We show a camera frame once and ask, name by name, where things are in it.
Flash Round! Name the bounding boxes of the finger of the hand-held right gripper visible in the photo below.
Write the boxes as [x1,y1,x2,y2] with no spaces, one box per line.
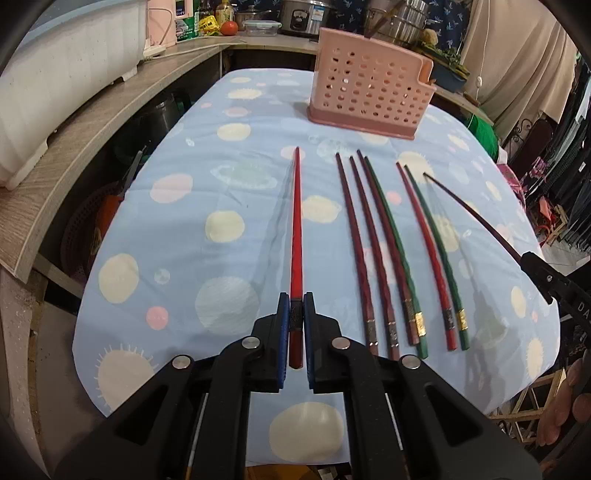
[521,251,561,305]

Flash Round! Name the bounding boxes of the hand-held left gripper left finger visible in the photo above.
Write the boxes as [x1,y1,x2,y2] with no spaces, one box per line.
[54,292,291,480]

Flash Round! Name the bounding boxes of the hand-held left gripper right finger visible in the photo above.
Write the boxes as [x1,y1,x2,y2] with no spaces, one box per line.
[302,295,543,480]

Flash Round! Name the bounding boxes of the thin dark purple chopstick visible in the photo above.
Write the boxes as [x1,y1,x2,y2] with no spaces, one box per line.
[422,172,528,261]

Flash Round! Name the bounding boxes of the green gold-band chopstick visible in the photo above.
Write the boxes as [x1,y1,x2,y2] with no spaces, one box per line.
[404,164,471,350]

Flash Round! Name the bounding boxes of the dark red gold-band chopstick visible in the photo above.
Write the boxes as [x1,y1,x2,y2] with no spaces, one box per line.
[356,148,422,348]

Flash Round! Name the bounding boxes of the bright red chopstick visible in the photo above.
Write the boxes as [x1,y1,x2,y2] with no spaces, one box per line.
[287,146,306,370]

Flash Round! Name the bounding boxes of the pink perforated utensil basket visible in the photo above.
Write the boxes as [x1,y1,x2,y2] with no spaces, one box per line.
[307,27,437,140]

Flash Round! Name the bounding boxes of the person's right hand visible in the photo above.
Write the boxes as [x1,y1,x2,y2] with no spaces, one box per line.
[539,351,591,446]

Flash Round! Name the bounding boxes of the pink floral bag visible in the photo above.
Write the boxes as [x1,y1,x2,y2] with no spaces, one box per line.
[496,161,528,205]

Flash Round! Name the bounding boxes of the hanging clothes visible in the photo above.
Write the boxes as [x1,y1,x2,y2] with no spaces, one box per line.
[526,78,591,254]

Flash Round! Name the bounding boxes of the wooden crate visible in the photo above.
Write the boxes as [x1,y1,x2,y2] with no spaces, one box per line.
[489,369,568,445]

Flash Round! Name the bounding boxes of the green bag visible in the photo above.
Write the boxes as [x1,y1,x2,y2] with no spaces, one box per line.
[464,113,502,162]

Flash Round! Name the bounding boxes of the beige curtain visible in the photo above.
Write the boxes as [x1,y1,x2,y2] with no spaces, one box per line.
[462,0,580,139]

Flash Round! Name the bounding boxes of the red plastic basket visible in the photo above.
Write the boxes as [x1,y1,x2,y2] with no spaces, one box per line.
[60,180,125,287]

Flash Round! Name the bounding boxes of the green leafy vegetables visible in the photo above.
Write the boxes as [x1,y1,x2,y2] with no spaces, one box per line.
[416,41,469,75]

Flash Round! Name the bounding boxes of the steel pot under shelf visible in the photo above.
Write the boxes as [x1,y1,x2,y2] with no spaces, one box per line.
[139,92,185,144]

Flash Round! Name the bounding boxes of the navy leaf-print cloth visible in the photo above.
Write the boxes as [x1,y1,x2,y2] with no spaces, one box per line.
[429,0,472,61]

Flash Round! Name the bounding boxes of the wood-grain shelf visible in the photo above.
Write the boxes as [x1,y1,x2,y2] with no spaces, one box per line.
[0,37,227,282]

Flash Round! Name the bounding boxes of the steel steamer pot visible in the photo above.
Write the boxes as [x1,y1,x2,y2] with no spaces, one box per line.
[365,0,430,47]

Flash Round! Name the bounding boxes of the clear glass food container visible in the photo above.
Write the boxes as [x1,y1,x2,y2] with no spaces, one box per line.
[242,19,282,38]

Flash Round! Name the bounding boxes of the steel rice cooker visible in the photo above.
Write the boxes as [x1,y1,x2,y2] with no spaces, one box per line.
[279,0,335,38]

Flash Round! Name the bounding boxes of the green can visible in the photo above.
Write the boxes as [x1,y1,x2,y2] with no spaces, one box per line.
[177,11,200,43]

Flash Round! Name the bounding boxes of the small lidded steel pot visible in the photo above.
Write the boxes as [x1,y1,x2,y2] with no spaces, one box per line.
[235,7,278,24]

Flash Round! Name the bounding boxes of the pink electric kettle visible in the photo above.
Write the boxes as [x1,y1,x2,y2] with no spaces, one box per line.
[148,0,178,49]

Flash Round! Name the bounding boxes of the white dish drainer box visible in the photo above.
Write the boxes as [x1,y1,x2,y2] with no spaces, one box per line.
[0,0,151,190]

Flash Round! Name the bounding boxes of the white cord with switch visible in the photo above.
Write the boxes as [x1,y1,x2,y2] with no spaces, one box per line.
[475,28,486,90]

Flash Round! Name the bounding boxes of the white power cable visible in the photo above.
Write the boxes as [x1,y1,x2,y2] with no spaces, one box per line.
[141,39,232,61]

